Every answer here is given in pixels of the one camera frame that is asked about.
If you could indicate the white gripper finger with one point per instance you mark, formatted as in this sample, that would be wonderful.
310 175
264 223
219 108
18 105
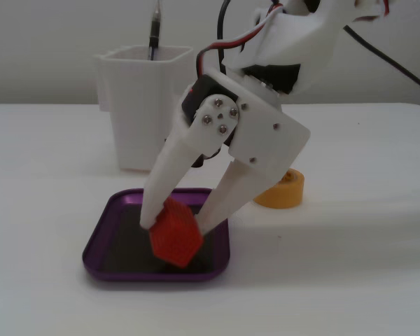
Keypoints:
175 164
234 189

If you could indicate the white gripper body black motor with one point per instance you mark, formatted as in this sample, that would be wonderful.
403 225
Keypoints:
266 134

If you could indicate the red cube block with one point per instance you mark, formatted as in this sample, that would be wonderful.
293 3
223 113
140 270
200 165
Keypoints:
176 234

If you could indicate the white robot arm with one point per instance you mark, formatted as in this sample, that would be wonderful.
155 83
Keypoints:
290 31

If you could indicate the yellow tape roll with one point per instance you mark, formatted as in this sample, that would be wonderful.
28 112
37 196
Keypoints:
283 196

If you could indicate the white plastic pen holder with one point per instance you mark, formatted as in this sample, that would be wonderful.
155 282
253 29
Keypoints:
136 115

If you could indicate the purple metal tray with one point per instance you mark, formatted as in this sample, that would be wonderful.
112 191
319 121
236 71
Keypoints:
126 259

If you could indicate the black ballpoint pen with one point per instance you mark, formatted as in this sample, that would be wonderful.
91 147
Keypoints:
155 31

